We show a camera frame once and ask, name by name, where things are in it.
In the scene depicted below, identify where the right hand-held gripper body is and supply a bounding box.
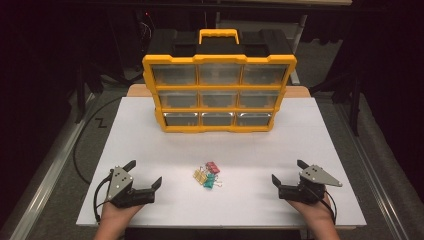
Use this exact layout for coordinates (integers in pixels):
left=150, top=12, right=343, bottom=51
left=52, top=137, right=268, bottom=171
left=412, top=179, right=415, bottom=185
left=278, top=164, right=343, bottom=205

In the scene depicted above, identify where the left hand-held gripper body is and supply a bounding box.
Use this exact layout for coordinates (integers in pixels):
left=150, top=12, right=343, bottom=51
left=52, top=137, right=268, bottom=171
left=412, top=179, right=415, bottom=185
left=106, top=165, right=156, bottom=209

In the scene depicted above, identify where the yellow binder clip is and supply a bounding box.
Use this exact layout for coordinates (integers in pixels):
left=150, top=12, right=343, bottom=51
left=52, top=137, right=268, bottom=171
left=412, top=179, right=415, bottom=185
left=192, top=166, right=208, bottom=185

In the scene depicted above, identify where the teal binder clip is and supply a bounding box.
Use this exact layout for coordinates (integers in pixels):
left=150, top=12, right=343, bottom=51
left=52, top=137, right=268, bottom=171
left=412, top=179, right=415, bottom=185
left=202, top=173, right=224, bottom=190

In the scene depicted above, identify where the pink binder clip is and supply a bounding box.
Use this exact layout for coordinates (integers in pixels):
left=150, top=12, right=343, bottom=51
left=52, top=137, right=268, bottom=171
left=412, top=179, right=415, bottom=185
left=204, top=161, right=221, bottom=175

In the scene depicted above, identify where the clear plastic drawer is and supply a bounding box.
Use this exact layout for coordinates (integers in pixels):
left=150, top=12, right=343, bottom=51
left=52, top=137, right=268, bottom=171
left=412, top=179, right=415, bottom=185
left=236, top=112, right=273, bottom=127

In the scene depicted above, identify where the yellow black organizer cabinet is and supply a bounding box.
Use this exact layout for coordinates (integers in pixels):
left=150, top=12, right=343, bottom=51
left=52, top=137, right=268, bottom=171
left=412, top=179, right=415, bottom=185
left=142, top=28, right=298, bottom=134

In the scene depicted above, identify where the person's left hand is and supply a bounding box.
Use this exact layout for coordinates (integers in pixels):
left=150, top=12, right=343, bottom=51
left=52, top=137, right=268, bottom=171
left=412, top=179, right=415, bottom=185
left=99, top=199, right=144, bottom=229

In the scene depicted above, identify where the person's right hand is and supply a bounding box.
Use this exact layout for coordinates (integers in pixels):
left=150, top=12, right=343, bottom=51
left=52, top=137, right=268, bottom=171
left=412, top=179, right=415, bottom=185
left=288, top=196, right=334, bottom=228

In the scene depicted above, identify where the black metal stand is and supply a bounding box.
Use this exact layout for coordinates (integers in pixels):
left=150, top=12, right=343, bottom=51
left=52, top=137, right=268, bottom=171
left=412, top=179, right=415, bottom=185
left=74, top=63, right=104, bottom=124
left=309, top=71, right=363, bottom=138

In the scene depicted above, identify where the set of clear organizer drawers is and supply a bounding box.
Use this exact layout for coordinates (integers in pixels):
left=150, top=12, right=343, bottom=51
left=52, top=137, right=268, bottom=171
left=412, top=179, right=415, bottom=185
left=151, top=64, right=289, bottom=128

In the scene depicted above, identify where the left hand-held gripper cable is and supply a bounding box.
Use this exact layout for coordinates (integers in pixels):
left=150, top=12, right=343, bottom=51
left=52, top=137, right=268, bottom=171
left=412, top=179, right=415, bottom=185
left=93, top=176, right=114, bottom=224

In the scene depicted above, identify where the hand-held gripper cable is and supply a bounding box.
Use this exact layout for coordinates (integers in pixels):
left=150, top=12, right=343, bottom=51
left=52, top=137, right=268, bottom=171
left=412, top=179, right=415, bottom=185
left=93, top=176, right=114, bottom=224
left=322, top=189, right=338, bottom=225

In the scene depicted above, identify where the right hand-held gripper cable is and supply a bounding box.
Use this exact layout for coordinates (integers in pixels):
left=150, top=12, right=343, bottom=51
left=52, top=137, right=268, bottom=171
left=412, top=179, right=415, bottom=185
left=322, top=189, right=338, bottom=225

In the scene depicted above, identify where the black floor cable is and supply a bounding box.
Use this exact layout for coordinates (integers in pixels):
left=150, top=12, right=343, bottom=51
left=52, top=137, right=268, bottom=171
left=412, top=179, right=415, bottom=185
left=72, top=95, right=126, bottom=186

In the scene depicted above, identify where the white metal post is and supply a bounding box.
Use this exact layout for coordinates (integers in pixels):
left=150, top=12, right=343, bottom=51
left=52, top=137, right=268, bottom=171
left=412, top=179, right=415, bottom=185
left=289, top=14, right=308, bottom=86

